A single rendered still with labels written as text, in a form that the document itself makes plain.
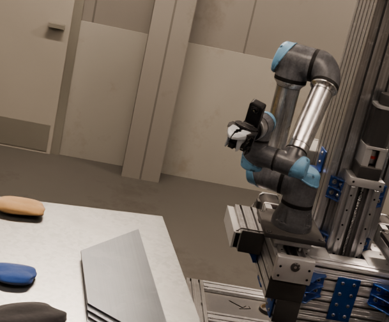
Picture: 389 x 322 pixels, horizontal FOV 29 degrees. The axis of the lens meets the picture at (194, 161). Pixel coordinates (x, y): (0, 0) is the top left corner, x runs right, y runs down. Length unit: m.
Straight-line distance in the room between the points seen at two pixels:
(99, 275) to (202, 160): 4.19
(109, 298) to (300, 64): 1.11
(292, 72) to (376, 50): 0.35
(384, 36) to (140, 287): 1.33
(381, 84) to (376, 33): 0.18
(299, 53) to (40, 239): 1.07
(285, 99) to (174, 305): 0.95
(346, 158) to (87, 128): 3.52
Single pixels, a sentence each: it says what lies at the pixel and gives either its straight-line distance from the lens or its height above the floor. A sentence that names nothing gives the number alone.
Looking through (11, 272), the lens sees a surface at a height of 1.08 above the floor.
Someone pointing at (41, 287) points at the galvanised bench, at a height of 1.05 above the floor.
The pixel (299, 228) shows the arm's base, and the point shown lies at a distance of 2.72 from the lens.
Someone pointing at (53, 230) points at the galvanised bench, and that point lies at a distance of 2.31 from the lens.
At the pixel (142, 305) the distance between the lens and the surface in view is 1.94.
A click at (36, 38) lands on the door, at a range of 5.94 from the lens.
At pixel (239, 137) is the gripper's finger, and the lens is 2.17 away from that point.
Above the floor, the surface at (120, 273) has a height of 1.07.
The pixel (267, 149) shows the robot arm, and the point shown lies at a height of 1.37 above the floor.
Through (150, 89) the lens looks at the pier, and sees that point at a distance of 5.74.
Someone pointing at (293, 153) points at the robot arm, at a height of 1.38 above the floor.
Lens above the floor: 2.02
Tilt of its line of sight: 18 degrees down
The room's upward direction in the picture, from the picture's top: 13 degrees clockwise
